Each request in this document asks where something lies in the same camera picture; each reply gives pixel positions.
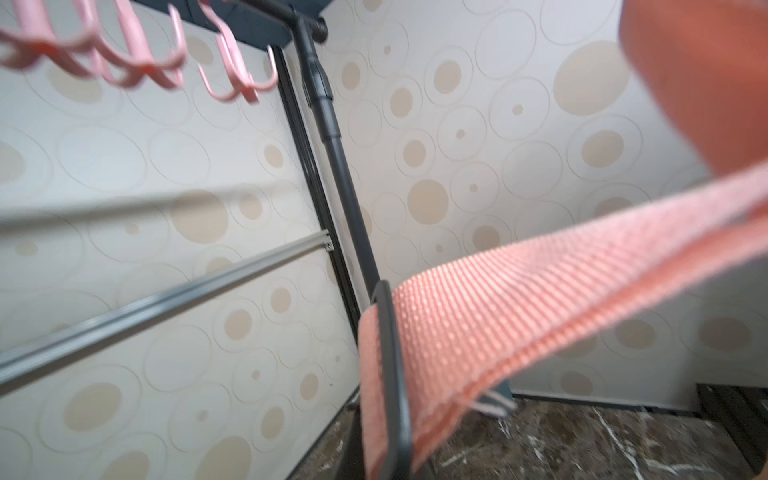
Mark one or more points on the pink hook far right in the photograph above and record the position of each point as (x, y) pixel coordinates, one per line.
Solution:
(242, 82)

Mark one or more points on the pink hook middle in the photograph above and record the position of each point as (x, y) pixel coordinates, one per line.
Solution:
(35, 38)

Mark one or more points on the black clothes rack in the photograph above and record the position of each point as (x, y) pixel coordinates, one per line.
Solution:
(307, 32)

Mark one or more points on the pink hook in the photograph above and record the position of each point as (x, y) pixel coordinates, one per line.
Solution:
(127, 71)
(242, 82)
(35, 38)

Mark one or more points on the pink sling bag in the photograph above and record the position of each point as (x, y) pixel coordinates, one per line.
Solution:
(431, 347)

